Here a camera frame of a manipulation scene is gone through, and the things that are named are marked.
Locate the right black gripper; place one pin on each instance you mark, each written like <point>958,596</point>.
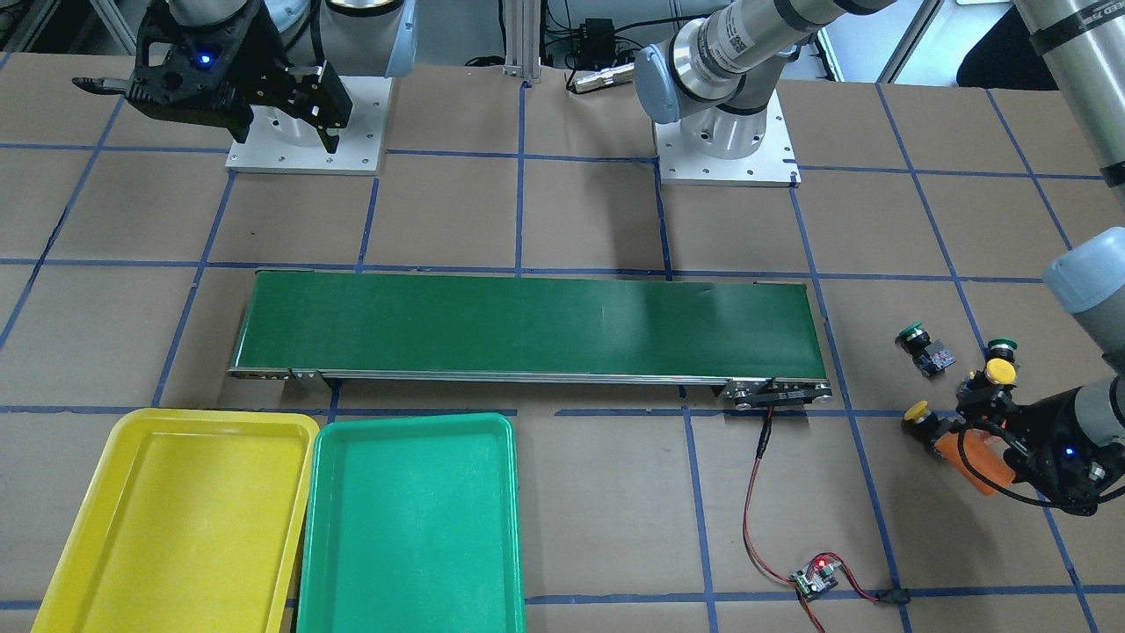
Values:
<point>256,77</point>

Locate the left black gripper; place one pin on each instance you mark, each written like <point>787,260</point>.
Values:
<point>1054,425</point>

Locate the yellow push button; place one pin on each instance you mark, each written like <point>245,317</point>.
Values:
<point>921,423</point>
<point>997,373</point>

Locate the plain orange cylinder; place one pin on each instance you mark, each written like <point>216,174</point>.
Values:
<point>980,448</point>

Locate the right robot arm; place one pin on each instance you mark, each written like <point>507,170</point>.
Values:
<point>359,38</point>

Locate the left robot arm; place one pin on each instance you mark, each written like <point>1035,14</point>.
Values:
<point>730,60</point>

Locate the green push button outer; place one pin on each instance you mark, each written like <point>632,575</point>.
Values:
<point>1001,349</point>

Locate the green push button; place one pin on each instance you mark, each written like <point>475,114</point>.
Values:
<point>1001,349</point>
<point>930,356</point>

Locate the green push button inner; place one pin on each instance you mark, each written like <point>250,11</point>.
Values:
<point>930,356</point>

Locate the green conveyor belt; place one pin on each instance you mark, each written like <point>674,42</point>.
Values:
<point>755,344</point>

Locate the small motor controller board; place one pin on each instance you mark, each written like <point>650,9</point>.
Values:
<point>815,579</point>

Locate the black power adapter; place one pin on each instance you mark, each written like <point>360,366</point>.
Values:
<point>594,46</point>

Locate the yellow plastic tray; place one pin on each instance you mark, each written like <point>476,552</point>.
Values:
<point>191,523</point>

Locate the green plastic tray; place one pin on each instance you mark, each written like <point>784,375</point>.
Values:
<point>413,526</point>

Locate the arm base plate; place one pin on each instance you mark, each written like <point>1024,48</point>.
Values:
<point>277,143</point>
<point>717,148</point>

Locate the aluminium frame post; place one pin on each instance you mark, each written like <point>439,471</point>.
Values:
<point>523,21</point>

